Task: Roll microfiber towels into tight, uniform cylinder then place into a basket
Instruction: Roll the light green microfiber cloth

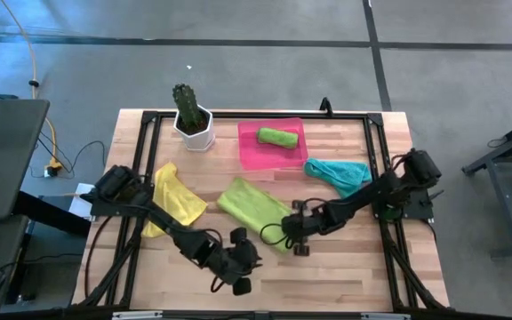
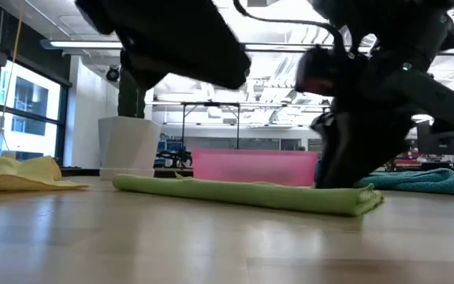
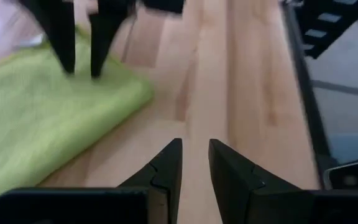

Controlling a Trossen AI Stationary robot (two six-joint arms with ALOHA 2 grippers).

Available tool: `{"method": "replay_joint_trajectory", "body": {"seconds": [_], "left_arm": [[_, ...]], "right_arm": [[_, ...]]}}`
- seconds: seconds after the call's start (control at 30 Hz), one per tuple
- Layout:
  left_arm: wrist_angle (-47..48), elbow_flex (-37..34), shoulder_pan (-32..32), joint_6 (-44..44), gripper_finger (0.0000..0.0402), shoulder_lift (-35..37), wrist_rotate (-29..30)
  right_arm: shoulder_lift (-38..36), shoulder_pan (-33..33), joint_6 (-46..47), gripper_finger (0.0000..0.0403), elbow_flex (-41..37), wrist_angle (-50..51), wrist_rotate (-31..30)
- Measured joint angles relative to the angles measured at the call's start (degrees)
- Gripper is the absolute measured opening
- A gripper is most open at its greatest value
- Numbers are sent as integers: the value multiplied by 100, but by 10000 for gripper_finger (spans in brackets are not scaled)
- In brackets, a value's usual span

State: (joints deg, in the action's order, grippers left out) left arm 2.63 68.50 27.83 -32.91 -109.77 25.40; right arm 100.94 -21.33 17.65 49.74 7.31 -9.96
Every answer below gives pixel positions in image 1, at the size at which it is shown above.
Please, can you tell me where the dark grey desk top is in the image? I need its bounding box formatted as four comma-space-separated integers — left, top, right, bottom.
0, 98, 52, 222

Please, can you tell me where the black clamp hook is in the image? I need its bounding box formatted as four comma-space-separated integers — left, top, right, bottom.
318, 96, 334, 117

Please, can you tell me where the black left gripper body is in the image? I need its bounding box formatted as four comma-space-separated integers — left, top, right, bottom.
212, 242, 264, 285

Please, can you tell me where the green cactus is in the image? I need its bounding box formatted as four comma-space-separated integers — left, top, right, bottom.
171, 83, 208, 130

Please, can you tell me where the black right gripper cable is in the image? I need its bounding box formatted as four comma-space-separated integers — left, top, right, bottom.
259, 221, 292, 247

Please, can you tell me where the silver metal bracket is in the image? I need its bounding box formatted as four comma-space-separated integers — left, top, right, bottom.
360, 312, 412, 320
111, 310, 164, 320

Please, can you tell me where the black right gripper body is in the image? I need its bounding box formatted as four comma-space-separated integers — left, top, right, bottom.
281, 207, 335, 244

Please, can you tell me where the yellow microfiber towel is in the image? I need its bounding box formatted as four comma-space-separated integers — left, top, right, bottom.
140, 161, 209, 239

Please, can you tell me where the yellow power plug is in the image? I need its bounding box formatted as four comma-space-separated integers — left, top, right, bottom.
44, 159, 65, 179

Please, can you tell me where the orange floor cable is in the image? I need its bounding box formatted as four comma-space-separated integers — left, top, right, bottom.
0, 0, 64, 172

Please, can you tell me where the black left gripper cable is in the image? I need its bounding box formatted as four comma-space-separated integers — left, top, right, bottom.
210, 274, 235, 294

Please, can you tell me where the lime green microfiber towel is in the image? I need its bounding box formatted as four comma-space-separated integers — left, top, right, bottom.
216, 177, 293, 254

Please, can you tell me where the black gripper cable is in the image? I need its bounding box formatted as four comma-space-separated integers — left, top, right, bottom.
210, 274, 235, 294
259, 221, 292, 247

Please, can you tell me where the pink plastic basket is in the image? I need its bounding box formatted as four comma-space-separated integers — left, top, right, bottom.
236, 117, 309, 172

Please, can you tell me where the black floor power cable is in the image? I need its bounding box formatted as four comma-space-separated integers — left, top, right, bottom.
36, 135, 108, 180

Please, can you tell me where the white paper sheet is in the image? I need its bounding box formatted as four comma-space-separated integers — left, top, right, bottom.
68, 182, 98, 220

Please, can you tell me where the teal microfiber towel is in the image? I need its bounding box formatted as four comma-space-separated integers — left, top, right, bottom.
303, 157, 372, 199

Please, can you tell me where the black aluminium table frame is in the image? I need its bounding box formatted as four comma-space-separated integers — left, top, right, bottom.
71, 109, 451, 312

